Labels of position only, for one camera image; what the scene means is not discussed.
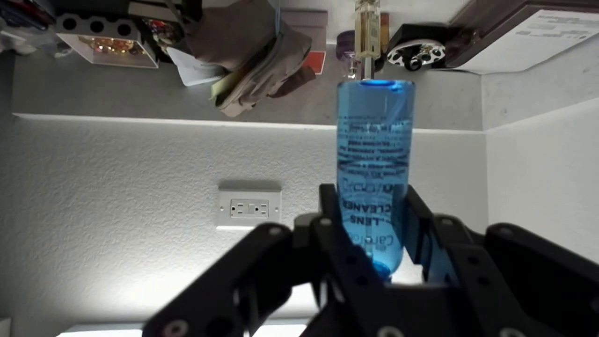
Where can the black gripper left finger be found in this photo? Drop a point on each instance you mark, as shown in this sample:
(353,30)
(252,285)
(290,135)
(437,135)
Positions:
(282,281)

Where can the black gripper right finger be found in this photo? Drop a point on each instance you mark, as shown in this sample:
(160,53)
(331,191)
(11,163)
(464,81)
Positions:
(512,281)

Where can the blue lens cleaner bottle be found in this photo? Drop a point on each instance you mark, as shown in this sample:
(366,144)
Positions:
(376,156)

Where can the brown tray with paper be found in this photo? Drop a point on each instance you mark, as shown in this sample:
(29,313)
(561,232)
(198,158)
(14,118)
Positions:
(531,30)

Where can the black part with white rings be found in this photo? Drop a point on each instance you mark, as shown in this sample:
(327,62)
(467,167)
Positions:
(415,47)

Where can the white wall outlet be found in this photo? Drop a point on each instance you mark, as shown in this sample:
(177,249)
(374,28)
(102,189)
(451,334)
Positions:
(250,206)

